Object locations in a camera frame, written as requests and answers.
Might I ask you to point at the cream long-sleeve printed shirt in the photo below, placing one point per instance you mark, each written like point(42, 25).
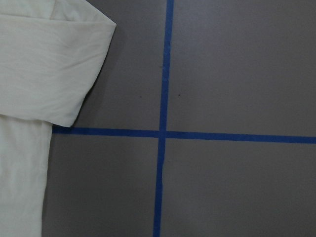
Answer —
point(51, 53)

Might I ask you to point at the blue tape grid lines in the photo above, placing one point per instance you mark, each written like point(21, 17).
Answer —
point(162, 134)

